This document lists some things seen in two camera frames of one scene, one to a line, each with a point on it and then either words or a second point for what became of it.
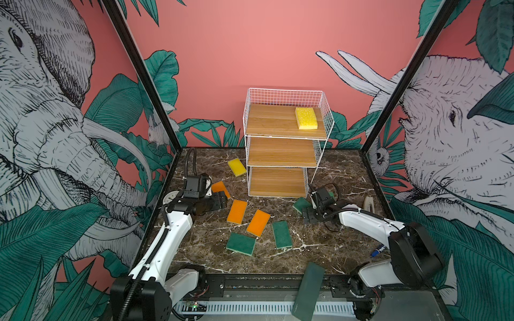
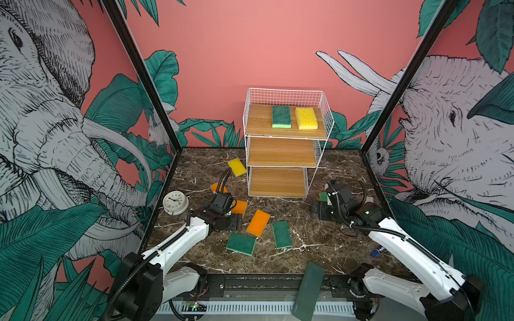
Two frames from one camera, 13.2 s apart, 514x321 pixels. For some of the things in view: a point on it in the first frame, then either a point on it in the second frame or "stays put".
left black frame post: x=114 y=11 stays put
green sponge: x=282 y=235 stays put
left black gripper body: x=213 y=202 → x=231 y=221
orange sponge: x=237 y=211 stays put
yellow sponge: x=306 y=118 stays put
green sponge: x=300 y=204 → x=281 y=117
